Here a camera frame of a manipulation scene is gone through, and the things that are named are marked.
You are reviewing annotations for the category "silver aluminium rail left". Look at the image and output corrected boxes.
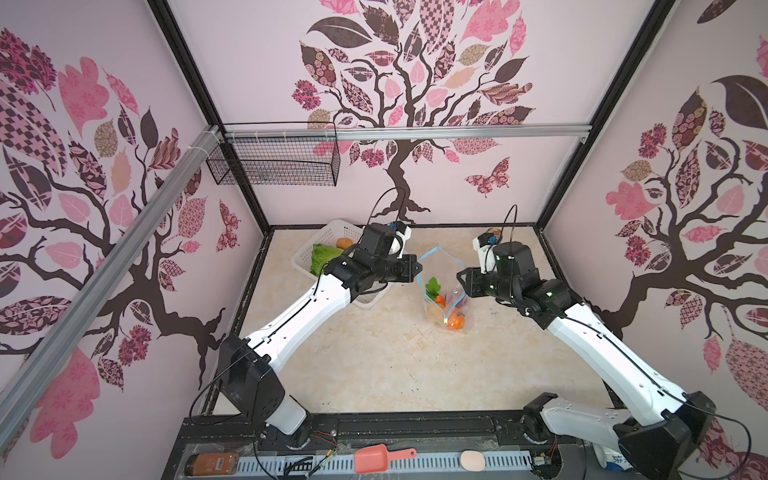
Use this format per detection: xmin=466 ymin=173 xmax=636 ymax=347
xmin=1 ymin=125 xmax=221 ymax=448

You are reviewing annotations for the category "orange carrot with leaves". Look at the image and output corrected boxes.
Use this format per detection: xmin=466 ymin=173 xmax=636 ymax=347
xmin=425 ymin=277 xmax=447 ymax=310

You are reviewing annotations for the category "orange bell pepper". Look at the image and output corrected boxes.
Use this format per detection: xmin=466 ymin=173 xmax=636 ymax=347
xmin=445 ymin=312 xmax=466 ymax=331

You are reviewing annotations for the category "beige oval sponge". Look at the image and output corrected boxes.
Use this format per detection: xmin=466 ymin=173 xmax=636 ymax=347
xmin=459 ymin=450 xmax=486 ymax=473

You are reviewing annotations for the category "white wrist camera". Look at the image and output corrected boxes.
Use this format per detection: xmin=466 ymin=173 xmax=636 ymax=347
xmin=472 ymin=231 xmax=501 ymax=274
xmin=390 ymin=221 xmax=412 ymax=244

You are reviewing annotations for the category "white cable tray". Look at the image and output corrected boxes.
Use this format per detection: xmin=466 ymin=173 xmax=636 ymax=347
xmin=233 ymin=451 xmax=533 ymax=479

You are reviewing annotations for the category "silver aluminium rail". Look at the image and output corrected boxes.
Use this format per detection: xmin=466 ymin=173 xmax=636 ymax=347
xmin=225 ymin=123 xmax=592 ymax=142
xmin=1 ymin=125 xmax=221 ymax=448

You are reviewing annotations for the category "silver aluminium rail back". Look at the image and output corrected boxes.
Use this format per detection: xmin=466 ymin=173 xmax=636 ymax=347
xmin=225 ymin=123 xmax=592 ymax=142

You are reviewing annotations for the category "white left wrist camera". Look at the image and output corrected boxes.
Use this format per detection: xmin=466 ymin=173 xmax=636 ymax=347
xmin=390 ymin=221 xmax=412 ymax=244

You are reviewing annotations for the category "pink plastic scoop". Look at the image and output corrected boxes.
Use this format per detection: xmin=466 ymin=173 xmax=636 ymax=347
xmin=353 ymin=444 xmax=418 ymax=475

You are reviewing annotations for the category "clear zip top bag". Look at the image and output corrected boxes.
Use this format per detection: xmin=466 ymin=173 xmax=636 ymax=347
xmin=416 ymin=246 xmax=469 ymax=331

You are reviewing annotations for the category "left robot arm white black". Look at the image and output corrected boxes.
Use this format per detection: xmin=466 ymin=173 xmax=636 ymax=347
xmin=214 ymin=221 xmax=422 ymax=443

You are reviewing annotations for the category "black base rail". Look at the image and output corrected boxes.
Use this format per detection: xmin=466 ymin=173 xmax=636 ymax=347
xmin=162 ymin=410 xmax=588 ymax=479

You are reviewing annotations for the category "black wire wall basket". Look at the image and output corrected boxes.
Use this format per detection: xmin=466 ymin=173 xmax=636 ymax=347
xmin=206 ymin=120 xmax=341 ymax=187

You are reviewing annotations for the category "white plastic perforated basket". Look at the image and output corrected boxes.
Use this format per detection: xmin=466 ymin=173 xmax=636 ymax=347
xmin=292 ymin=220 xmax=389 ymax=310

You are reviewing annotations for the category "green napa cabbage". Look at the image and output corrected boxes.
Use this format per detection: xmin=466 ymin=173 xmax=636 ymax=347
xmin=310 ymin=244 xmax=343 ymax=277

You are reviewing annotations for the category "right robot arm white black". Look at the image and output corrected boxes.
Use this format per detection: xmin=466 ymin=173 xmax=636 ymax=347
xmin=457 ymin=233 xmax=715 ymax=479

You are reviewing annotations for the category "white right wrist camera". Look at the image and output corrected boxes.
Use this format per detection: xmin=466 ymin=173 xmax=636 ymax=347
xmin=472 ymin=231 xmax=501 ymax=274

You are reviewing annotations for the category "small orange fruit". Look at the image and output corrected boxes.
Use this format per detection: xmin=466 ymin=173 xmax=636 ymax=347
xmin=336 ymin=237 xmax=355 ymax=250

